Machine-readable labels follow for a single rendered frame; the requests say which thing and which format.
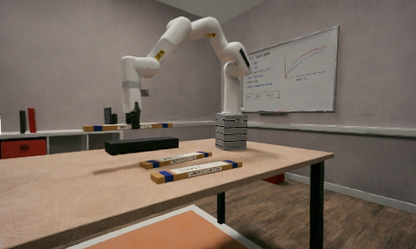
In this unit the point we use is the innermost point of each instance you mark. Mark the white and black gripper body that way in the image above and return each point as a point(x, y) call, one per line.
point(130, 96)

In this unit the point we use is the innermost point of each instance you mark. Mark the tan flat pack with white e6013 label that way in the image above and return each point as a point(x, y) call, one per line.
point(192, 171)

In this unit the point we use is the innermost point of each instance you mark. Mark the black rectangular slab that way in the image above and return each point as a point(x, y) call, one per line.
point(122, 146)

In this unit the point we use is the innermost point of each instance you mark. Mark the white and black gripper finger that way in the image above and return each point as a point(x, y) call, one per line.
point(128, 118)
point(136, 118)

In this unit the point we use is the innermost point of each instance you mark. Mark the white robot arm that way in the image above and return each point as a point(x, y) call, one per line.
point(133, 68)

